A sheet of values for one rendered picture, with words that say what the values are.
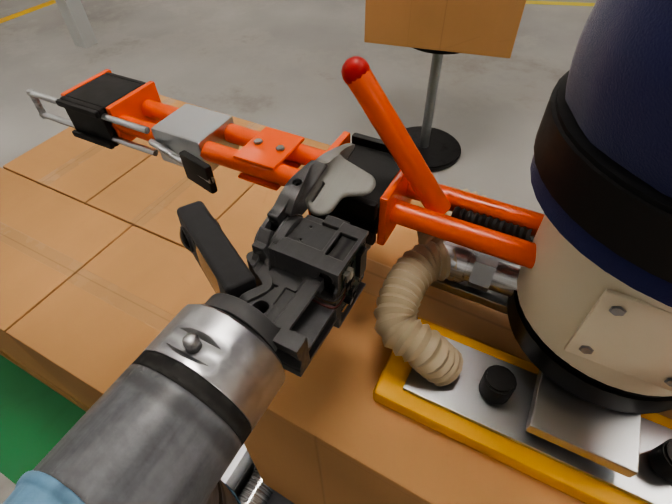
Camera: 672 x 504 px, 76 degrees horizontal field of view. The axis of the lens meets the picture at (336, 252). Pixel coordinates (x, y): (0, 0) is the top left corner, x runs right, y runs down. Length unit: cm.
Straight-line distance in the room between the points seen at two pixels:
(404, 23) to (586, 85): 173
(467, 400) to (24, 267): 119
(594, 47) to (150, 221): 121
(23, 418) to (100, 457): 155
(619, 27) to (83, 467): 34
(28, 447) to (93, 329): 68
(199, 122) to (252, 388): 33
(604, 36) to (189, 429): 30
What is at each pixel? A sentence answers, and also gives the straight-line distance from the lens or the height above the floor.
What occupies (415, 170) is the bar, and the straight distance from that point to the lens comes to 39.
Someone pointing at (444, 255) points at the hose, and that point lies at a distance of 44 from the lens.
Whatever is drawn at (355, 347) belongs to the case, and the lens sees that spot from 47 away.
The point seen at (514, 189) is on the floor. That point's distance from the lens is 234.
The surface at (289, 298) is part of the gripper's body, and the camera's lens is 33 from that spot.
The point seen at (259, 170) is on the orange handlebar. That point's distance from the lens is 46.
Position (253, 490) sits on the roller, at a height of 55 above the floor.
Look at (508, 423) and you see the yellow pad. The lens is 43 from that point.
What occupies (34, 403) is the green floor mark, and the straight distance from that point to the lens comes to 183.
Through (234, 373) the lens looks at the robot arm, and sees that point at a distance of 28.
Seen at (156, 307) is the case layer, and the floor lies 54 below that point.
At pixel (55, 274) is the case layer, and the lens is 133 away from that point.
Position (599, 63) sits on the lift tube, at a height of 129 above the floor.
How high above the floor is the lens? 139
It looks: 48 degrees down
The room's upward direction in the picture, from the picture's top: 1 degrees counter-clockwise
